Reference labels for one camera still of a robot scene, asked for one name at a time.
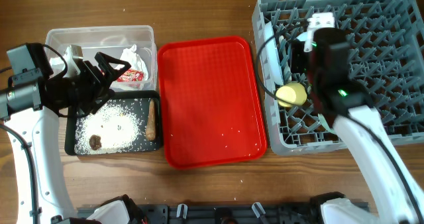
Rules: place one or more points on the clear plastic storage bin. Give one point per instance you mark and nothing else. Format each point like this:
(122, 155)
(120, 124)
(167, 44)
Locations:
(112, 41)

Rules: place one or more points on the yellow plastic cup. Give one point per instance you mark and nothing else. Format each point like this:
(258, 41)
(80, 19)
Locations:
(291, 93)

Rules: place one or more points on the white napkin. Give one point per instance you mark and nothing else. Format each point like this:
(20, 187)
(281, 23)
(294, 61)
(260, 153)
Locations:
(136, 62)

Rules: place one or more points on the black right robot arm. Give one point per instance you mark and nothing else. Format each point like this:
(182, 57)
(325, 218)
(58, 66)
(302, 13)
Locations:
(398, 197)

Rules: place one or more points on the red snack wrapper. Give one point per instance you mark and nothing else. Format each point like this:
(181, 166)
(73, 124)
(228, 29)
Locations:
(131, 75)

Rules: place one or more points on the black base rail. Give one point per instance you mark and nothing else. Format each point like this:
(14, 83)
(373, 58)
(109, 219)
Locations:
(285, 213)

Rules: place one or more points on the grey dishwasher rack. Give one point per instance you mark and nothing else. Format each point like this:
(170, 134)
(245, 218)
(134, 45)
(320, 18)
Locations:
(385, 56)

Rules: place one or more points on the cooked white rice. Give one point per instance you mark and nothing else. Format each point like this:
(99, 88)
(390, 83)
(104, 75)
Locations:
(120, 123)

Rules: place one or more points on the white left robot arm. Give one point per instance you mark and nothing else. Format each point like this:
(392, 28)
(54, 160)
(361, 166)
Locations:
(30, 110)

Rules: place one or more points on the black plastic tray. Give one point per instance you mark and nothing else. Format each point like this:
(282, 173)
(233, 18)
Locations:
(148, 146)

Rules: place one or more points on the green rice bowl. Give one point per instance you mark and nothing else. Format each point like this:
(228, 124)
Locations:
(325, 124)

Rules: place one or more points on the dark brown food lump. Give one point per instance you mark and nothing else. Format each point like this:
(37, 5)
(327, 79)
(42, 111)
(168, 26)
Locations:
(95, 142)

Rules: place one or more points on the light blue plate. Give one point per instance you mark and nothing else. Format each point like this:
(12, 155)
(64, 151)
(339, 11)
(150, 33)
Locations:
(272, 55)

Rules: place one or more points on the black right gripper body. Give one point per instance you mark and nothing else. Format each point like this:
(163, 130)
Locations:
(299, 59)

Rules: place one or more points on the brown bread stick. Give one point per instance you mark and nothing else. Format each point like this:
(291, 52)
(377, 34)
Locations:
(150, 130)

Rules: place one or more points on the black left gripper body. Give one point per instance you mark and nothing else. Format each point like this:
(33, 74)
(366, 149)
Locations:
(81, 89)

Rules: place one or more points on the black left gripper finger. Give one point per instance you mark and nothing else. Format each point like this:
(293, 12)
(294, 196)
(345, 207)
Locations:
(110, 73)
(92, 98)

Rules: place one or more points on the red serving tray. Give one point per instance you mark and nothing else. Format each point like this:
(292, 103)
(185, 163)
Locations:
(211, 111)

